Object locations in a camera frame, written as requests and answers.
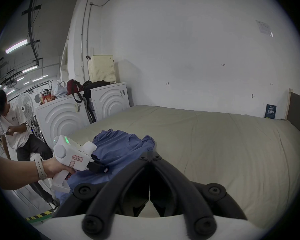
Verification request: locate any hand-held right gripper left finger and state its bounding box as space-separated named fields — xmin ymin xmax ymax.
xmin=52 ymin=151 xmax=151 ymax=238

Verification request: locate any small dark blue card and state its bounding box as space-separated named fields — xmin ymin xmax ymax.
xmin=265 ymin=104 xmax=277 ymax=119

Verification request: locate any paper notice on wall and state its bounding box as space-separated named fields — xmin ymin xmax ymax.
xmin=255 ymin=20 xmax=274 ymax=38

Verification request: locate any person's left hand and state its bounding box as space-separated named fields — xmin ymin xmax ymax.
xmin=43 ymin=156 xmax=76 ymax=179

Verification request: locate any blue shirt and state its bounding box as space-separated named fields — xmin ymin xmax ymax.
xmin=56 ymin=129 xmax=156 ymax=207

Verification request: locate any white standing fan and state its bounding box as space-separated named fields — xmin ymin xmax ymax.
xmin=15 ymin=93 xmax=35 ymax=125

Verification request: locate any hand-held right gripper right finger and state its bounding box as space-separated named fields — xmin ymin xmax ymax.
xmin=150 ymin=151 xmax=248 ymax=238

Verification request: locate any white washing machine with bags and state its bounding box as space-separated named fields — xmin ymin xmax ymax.
xmin=36 ymin=79 xmax=93 ymax=147

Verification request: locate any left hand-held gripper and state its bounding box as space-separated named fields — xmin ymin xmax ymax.
xmin=49 ymin=135 xmax=109 ymax=193

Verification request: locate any person's left forearm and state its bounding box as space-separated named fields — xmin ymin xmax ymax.
xmin=0 ymin=154 xmax=48 ymax=191

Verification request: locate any bed with beige sheet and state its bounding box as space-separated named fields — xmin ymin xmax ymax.
xmin=62 ymin=105 xmax=300 ymax=231

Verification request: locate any white washing machine with basket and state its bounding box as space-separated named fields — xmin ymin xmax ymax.
xmin=83 ymin=54 xmax=131 ymax=122

